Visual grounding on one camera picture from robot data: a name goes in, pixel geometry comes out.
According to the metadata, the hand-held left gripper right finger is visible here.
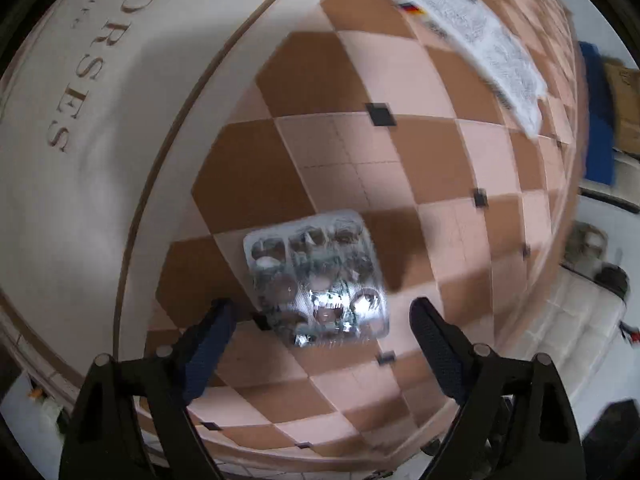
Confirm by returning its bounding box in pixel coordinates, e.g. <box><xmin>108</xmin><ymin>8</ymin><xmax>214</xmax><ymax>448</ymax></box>
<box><xmin>409</xmin><ymin>296</ymin><xmax>586</xmax><ymax>480</ymax></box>

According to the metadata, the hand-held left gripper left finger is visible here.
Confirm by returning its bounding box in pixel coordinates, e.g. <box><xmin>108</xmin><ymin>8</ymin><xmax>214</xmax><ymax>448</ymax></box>
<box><xmin>59</xmin><ymin>297</ymin><xmax>239</xmax><ymax>480</ymax></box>

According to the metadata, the small square blister pack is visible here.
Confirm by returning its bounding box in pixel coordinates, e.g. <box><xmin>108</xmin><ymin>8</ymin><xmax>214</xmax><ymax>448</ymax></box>
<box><xmin>243</xmin><ymin>208</ymin><xmax>391</xmax><ymax>350</ymax></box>

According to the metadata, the white padded chair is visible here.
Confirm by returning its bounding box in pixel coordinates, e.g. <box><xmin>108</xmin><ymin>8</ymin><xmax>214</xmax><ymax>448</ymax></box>
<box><xmin>502</xmin><ymin>187</ymin><xmax>640</xmax><ymax>413</ymax></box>

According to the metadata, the black exercise machine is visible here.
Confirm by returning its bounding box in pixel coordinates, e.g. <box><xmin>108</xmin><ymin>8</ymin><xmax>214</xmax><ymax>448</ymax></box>
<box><xmin>597</xmin><ymin>265</ymin><xmax>640</xmax><ymax>347</ymax></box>

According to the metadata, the diamond pattern printed tablecloth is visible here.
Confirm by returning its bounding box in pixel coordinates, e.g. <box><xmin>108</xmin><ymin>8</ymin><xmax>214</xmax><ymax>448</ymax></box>
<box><xmin>0</xmin><ymin>0</ymin><xmax>587</xmax><ymax>474</ymax></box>

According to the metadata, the blue seat chair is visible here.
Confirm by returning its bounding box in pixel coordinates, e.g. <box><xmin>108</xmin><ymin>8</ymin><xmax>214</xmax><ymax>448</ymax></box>
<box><xmin>577</xmin><ymin>40</ymin><xmax>619</xmax><ymax>189</ymax></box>

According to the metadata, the brown cardboard box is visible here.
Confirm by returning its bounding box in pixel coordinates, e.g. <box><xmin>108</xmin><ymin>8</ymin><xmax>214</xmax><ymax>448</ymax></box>
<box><xmin>602</xmin><ymin>57</ymin><xmax>640</xmax><ymax>157</ymax></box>

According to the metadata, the white printed paper leaflet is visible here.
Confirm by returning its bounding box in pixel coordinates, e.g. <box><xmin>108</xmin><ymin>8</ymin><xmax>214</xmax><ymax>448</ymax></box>
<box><xmin>390</xmin><ymin>0</ymin><xmax>549</xmax><ymax>139</ymax></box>

